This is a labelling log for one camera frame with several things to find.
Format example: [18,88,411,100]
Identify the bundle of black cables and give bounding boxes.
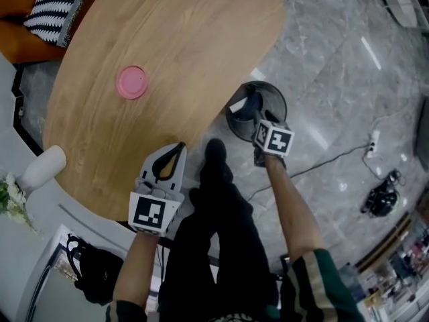
[360,168,403,218]

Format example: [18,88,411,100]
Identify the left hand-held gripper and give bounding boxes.
[127,142,188,238]

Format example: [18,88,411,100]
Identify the white power strip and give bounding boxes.
[365,129,381,159]

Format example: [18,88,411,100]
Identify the pink round coaster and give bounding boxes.
[115,65,149,100]

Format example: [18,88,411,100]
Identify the person's green sweatshirt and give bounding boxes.
[105,248,366,322]

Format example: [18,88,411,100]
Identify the person's legs in black trousers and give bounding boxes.
[157,138,281,322]

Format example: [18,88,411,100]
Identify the dark round trash bin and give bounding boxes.
[225,80,288,143]

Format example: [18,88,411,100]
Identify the black backpack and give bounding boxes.
[66,233,125,307]

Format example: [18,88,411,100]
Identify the black floor cable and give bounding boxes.
[247,142,369,203]

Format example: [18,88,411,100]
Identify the wooden coffee table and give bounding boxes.
[43,0,286,223]

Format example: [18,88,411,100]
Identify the round white side table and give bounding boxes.
[378,0,429,30]

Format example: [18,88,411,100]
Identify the black white striped blanket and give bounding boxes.
[6,0,98,48]

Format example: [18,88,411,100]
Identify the white vase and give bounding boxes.
[16,145,67,197]

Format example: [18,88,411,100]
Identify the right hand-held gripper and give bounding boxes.
[252,109,296,170]

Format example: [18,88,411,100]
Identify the orange sofa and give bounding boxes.
[0,0,111,65]

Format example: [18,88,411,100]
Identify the person's right forearm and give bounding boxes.
[264,154,326,263]

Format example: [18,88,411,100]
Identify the person's left forearm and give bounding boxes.
[113,231,162,310]

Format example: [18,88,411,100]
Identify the grey floor cushion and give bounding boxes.
[413,94,429,171]

